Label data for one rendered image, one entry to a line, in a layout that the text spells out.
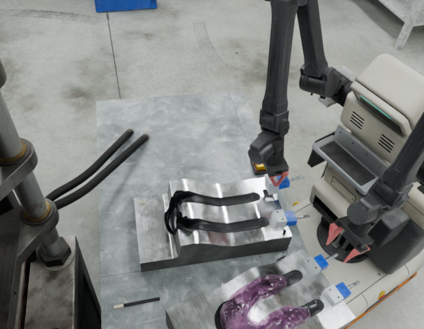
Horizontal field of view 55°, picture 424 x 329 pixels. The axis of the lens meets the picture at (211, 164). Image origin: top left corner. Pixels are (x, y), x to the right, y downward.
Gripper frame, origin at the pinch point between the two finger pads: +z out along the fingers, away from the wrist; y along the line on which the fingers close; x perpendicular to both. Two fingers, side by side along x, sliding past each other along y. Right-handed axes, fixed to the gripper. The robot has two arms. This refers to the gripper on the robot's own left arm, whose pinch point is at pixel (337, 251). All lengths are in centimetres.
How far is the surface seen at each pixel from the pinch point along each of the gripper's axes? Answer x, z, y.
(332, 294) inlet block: 1.3, 12.3, 6.8
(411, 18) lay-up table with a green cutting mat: 277, -65, -148
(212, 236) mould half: -18.2, 18.8, -27.5
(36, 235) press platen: -65, 28, -48
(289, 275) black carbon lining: -2.0, 17.4, -5.6
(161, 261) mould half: -31, 31, -31
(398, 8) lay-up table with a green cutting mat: 295, -67, -173
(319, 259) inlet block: 7.2, 10.7, -4.2
